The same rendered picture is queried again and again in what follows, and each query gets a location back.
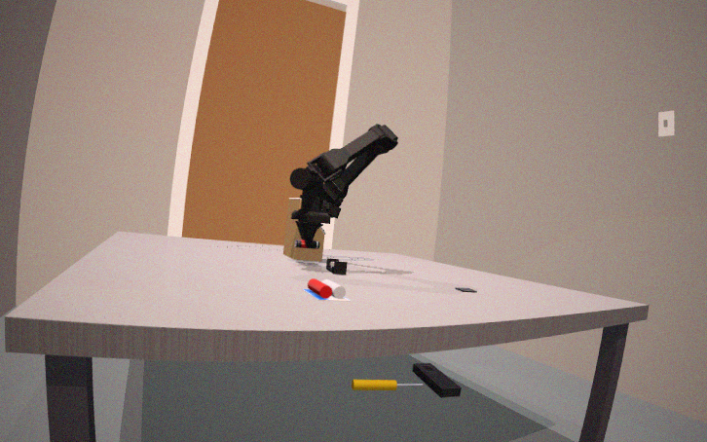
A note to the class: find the yellow screwdriver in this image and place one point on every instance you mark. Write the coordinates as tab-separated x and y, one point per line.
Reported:
379	385

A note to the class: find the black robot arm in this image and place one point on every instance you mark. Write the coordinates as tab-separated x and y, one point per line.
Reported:
331	164

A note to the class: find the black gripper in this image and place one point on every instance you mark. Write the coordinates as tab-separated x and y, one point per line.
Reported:
309	216

